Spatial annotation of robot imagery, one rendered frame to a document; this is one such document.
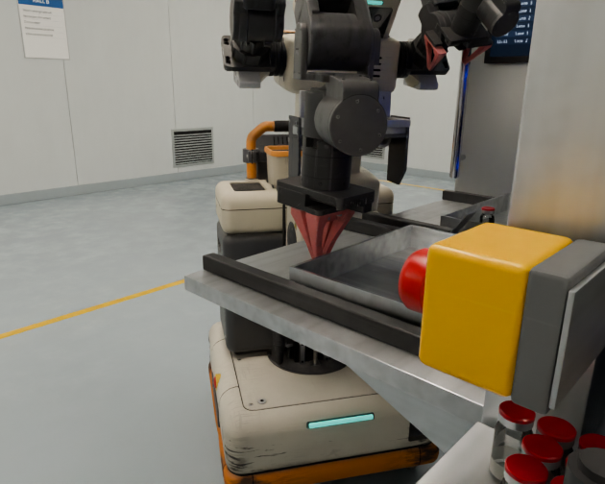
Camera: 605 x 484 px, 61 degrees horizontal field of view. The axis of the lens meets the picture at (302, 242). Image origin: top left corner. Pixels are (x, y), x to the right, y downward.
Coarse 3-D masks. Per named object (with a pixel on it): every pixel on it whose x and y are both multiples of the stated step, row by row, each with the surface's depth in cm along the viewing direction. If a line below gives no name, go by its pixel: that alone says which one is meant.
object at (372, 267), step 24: (384, 240) 71; (408, 240) 76; (432, 240) 74; (312, 264) 60; (336, 264) 64; (360, 264) 68; (384, 264) 69; (336, 288) 54; (360, 288) 52; (384, 288) 61; (384, 312) 50; (408, 312) 48
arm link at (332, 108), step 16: (304, 32) 52; (304, 48) 52; (304, 64) 53; (320, 80) 51; (336, 80) 48; (352, 80) 48; (368, 80) 48; (336, 96) 48; (352, 96) 47; (368, 96) 47; (320, 112) 51; (336, 112) 47; (352, 112) 47; (368, 112) 48; (384, 112) 48; (320, 128) 51; (336, 128) 47; (352, 128) 48; (368, 128) 48; (384, 128) 49; (336, 144) 48; (352, 144) 48; (368, 144) 49
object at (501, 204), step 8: (488, 200) 93; (496, 200) 96; (504, 200) 98; (464, 208) 86; (472, 208) 89; (480, 208) 91; (496, 208) 97; (504, 208) 99; (448, 216) 81; (456, 216) 85; (472, 216) 90; (496, 216) 95; (504, 216) 95; (440, 224) 82; (448, 224) 81; (456, 224) 80; (472, 224) 78; (480, 224) 77; (504, 224) 90
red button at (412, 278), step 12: (420, 252) 31; (408, 264) 31; (420, 264) 30; (408, 276) 30; (420, 276) 30; (408, 288) 30; (420, 288) 30; (408, 300) 31; (420, 300) 30; (420, 312) 31
